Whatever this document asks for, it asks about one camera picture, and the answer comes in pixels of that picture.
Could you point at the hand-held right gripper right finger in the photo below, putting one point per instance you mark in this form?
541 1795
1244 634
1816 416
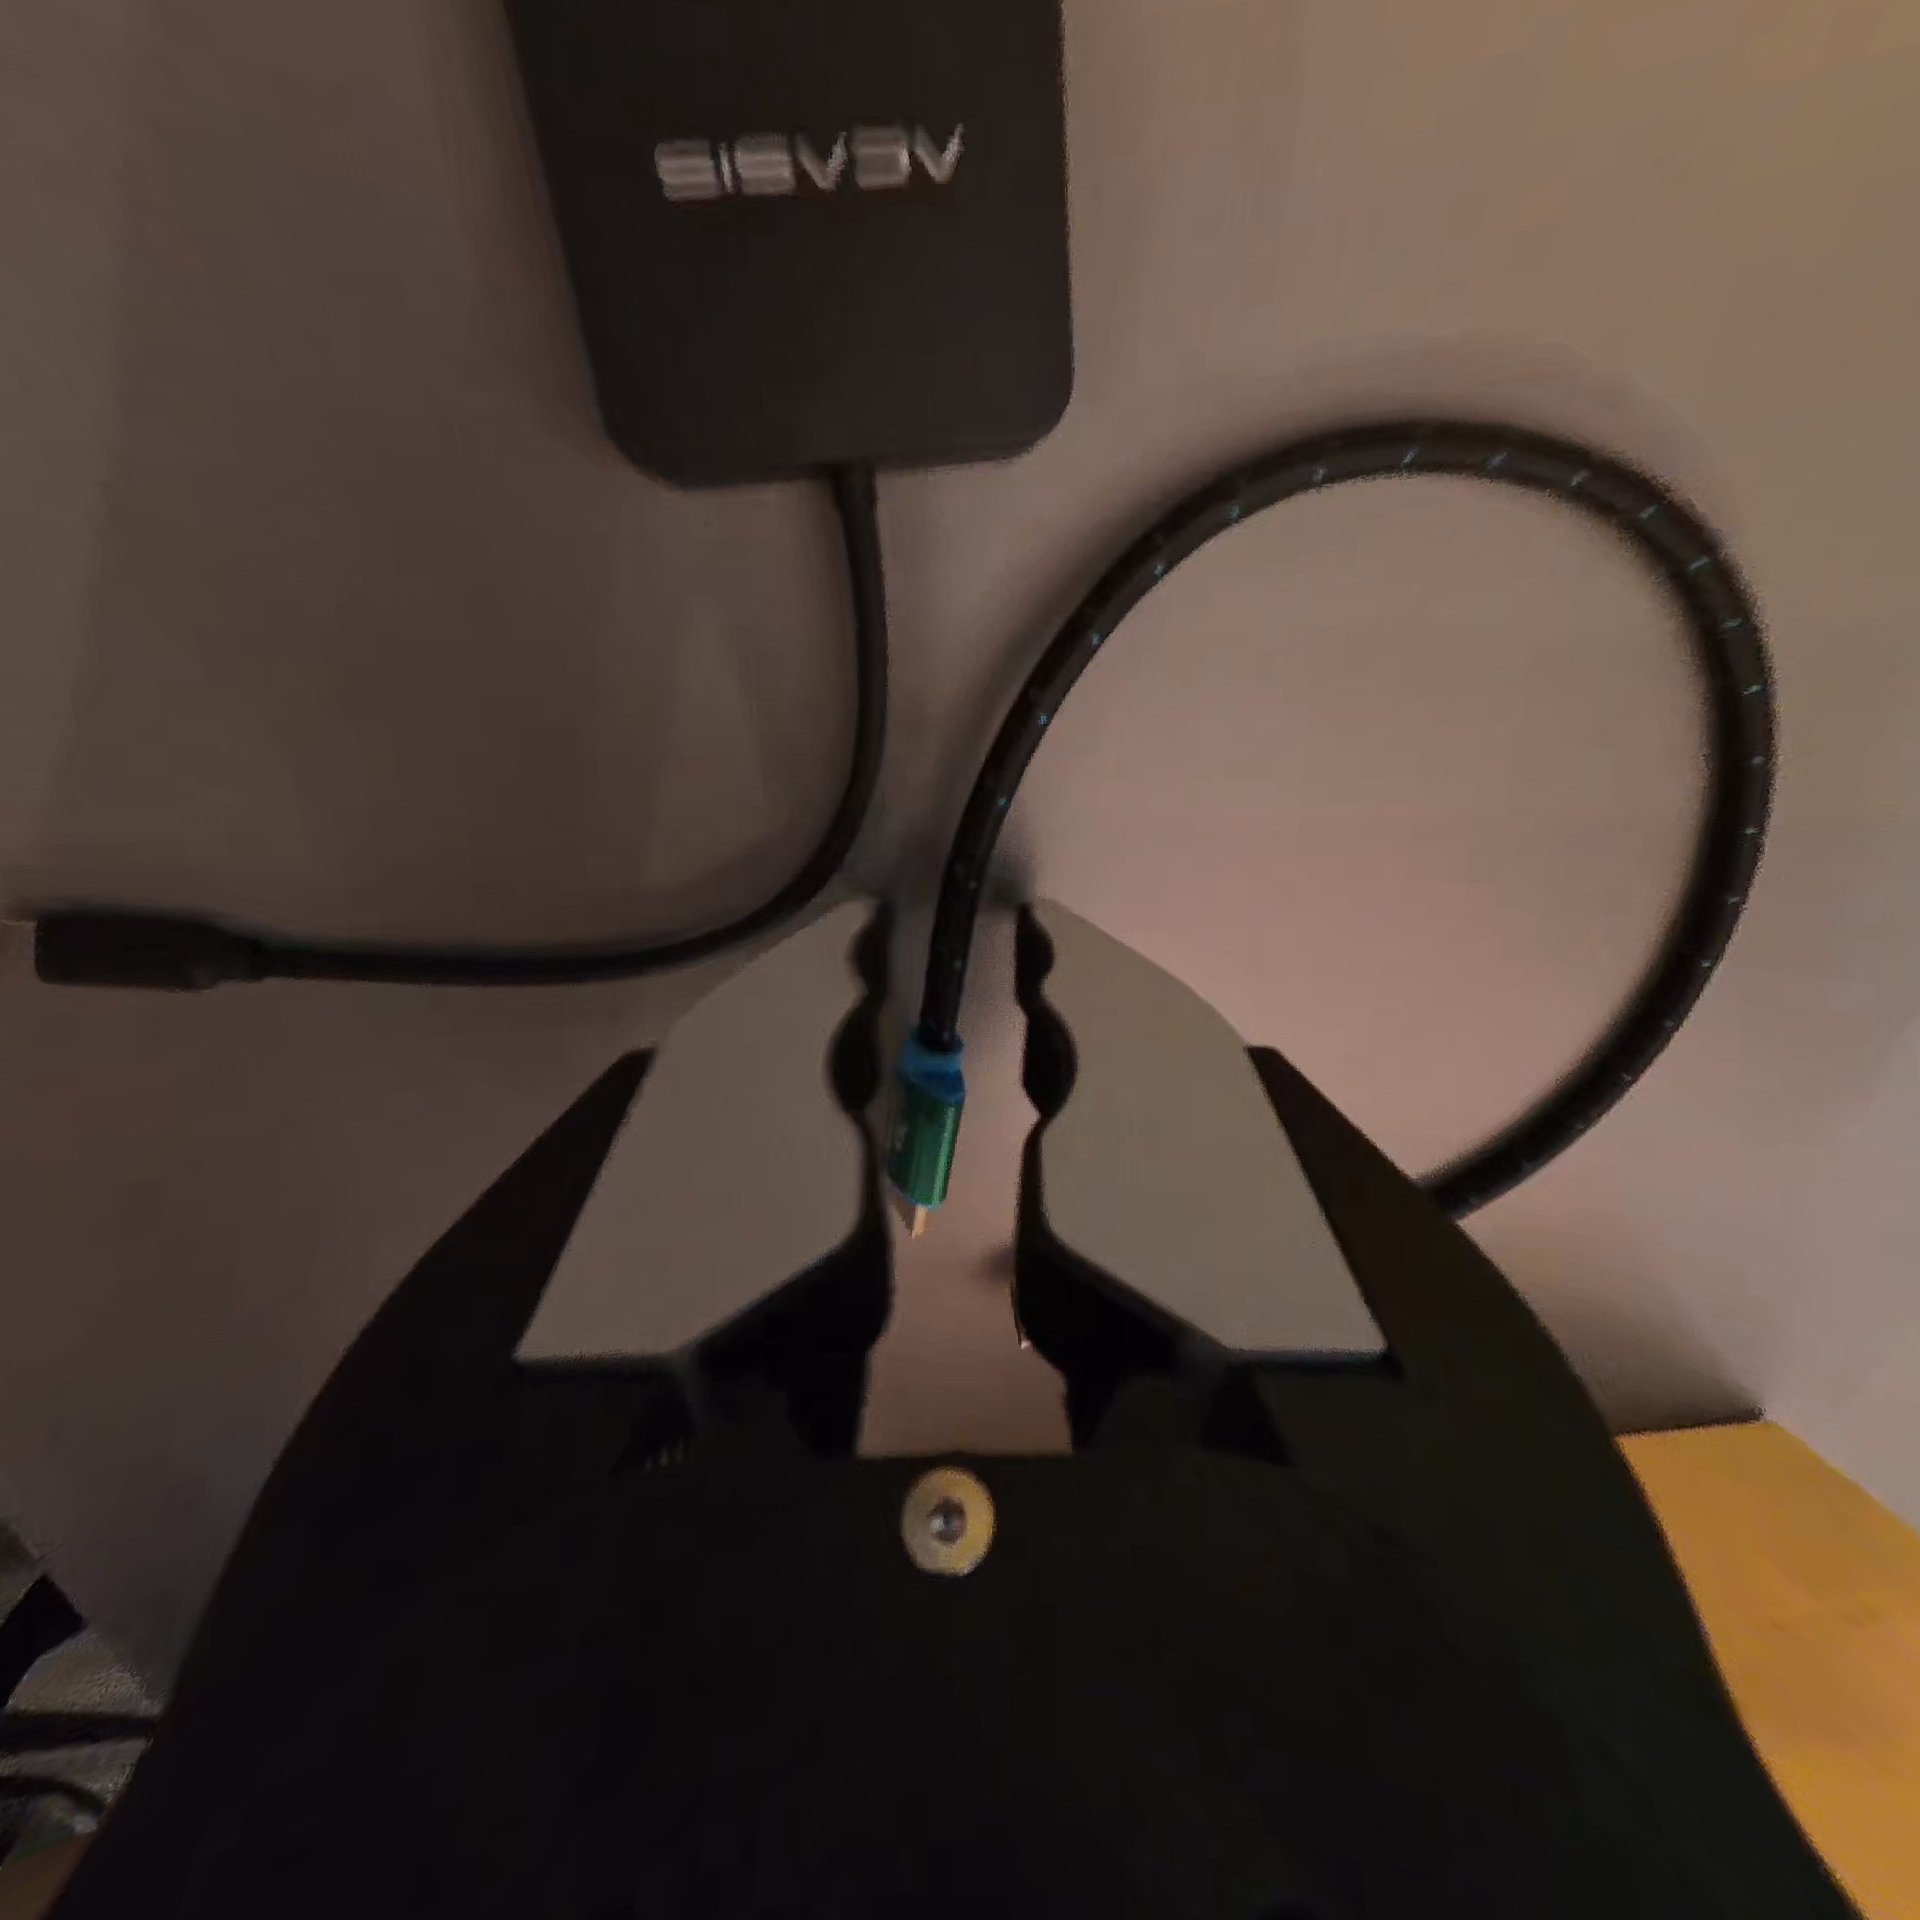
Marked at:
1200 1201

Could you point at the yellow plastic bin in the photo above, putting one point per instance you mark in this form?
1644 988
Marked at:
1800 1650

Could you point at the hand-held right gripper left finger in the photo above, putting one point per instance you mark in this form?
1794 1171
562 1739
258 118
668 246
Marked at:
705 1201

